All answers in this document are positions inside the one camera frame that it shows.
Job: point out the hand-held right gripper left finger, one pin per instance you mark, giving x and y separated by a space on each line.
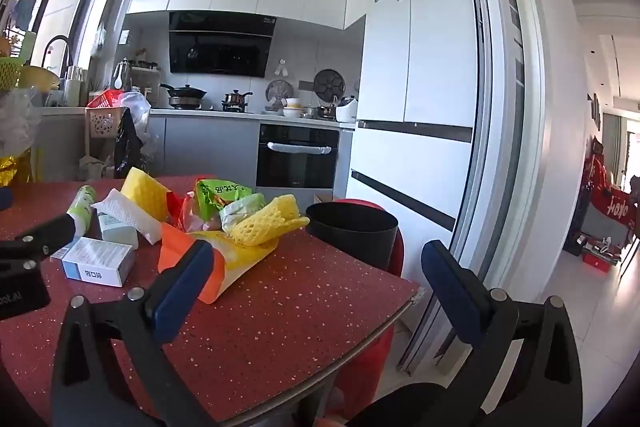
172 302

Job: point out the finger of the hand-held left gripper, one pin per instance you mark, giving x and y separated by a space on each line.
47 234
20 265

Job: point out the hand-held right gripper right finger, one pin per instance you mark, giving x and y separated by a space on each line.
450 292

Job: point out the white blue carton box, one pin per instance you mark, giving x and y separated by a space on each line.
97 263

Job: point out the black trash bin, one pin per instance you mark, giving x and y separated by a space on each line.
350 232

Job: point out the green plastic bag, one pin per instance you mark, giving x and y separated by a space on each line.
222 192

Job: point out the red trash bin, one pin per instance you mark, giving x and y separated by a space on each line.
370 357

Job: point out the green white plastic roll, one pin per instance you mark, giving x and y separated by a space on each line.
82 207

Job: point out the orange yellow plastic bag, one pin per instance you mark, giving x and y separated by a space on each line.
225 264

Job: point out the pale green small box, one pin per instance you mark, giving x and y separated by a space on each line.
117 233

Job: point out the gold foil wrap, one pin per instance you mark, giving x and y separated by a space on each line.
7 169

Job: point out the white tissue packet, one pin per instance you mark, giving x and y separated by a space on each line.
127 214

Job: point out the red plastic bag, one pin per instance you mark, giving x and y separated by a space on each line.
177 209

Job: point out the yellow sponge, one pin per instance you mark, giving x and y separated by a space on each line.
145 192

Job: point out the crumpled snack wrapper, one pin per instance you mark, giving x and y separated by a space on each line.
242 211

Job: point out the black plastic bag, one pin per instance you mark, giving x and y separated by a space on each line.
127 147

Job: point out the clear plastic bag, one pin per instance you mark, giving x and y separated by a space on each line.
20 117

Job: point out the yellow foam fruit net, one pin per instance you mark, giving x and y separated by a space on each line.
272 223

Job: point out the red plastic basket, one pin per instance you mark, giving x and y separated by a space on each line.
105 100

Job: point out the red box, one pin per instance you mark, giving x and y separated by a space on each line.
600 258

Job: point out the grey lower cabinets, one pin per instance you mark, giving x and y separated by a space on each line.
205 147

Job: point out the white plastic bag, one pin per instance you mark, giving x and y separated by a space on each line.
136 103

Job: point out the green colander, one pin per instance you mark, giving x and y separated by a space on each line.
10 74

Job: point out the red printed board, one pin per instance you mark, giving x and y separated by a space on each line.
612 202

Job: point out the black built-in oven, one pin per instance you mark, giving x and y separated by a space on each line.
297 157

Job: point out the black kitchen faucet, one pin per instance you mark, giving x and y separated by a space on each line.
56 41

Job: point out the black wok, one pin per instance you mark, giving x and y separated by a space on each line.
184 93

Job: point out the white rice cooker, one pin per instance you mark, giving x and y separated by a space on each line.
346 111

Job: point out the small cooking pot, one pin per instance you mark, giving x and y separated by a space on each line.
236 99

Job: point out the white refrigerator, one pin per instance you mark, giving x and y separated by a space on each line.
435 67

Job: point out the stack of bowls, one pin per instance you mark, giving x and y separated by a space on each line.
292 107

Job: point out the round metal steamer rack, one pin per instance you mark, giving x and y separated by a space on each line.
276 92

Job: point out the round dark baking pan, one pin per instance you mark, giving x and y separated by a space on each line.
330 84

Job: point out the black range hood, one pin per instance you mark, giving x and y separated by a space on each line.
220 44

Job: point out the white hanging hook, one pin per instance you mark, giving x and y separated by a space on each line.
281 67

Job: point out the sliding door frame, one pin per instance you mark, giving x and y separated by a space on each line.
505 107

